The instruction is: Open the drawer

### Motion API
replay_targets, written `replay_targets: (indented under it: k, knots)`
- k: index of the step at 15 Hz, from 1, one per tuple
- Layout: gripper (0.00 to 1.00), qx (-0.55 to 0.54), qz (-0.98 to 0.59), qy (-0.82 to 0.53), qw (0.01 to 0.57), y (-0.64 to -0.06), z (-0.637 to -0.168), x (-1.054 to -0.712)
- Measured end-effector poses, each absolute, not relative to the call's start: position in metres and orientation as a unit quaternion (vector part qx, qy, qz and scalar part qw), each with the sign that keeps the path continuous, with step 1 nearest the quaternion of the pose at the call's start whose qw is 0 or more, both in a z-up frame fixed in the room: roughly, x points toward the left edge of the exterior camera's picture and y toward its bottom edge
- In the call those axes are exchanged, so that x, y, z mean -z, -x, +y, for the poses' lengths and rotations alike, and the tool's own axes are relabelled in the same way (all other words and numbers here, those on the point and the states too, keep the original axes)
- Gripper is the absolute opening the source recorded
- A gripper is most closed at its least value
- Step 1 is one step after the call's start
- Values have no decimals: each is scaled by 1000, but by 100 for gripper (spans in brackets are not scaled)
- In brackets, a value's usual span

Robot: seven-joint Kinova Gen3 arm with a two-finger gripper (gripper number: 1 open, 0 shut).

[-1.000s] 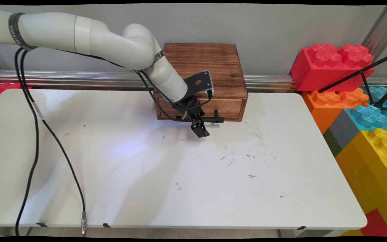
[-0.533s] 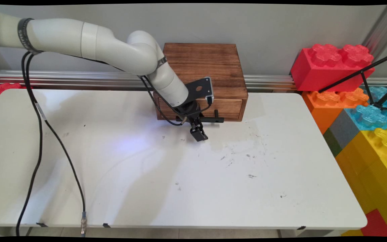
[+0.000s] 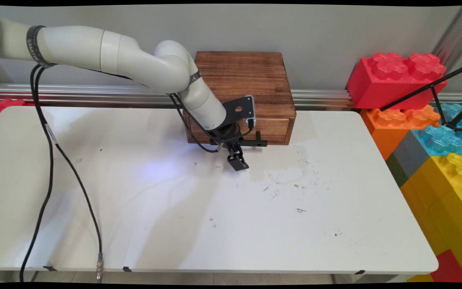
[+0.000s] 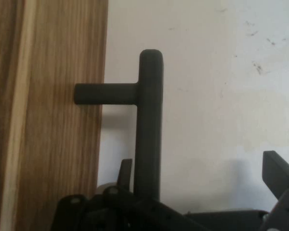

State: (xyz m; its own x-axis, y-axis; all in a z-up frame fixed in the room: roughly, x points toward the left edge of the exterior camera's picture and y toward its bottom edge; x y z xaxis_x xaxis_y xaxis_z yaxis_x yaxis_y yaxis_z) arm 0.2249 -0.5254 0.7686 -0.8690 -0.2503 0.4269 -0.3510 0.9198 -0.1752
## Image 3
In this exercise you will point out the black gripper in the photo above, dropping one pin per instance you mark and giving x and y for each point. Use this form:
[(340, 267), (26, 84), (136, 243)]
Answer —
[(227, 135)]

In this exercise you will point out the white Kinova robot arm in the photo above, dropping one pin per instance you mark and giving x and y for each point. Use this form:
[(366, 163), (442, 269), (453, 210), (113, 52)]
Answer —
[(134, 56)]

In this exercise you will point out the brown wooden drawer cabinet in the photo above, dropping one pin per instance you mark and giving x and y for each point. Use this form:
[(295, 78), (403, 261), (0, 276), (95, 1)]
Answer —
[(255, 76)]

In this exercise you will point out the orange giant toy brick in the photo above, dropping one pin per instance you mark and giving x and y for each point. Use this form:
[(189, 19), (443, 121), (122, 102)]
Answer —
[(387, 128)]

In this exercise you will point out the dark green giant toy brick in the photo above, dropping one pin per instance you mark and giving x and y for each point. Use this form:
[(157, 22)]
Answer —
[(394, 170)]

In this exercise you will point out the red giant toy brick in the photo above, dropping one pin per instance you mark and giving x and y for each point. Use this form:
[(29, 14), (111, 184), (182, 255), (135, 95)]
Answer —
[(391, 84)]

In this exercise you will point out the grey giant toy brick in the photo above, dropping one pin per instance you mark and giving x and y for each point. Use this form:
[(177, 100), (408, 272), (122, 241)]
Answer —
[(409, 154)]

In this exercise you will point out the translucent blue giant toy brick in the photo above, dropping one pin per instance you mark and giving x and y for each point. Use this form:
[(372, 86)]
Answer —
[(441, 138)]

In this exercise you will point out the black tripod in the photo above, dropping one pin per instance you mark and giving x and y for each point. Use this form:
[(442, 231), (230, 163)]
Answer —
[(435, 86)]

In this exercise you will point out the yellow giant toy brick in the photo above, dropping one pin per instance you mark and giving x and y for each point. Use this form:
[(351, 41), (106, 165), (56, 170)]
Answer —
[(443, 200)]

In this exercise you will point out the small red toy block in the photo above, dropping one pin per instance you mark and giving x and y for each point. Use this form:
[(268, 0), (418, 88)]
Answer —
[(449, 267)]

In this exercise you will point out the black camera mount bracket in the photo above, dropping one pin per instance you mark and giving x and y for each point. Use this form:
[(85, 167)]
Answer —
[(237, 109)]

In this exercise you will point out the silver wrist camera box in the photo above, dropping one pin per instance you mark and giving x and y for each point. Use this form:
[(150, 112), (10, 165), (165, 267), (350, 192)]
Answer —
[(251, 108)]

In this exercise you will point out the aluminium rail along wall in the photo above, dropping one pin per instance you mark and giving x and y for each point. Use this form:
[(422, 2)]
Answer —
[(94, 94)]

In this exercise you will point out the aluminium corner post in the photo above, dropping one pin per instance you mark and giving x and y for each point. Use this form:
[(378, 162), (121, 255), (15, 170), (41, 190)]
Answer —
[(455, 36)]

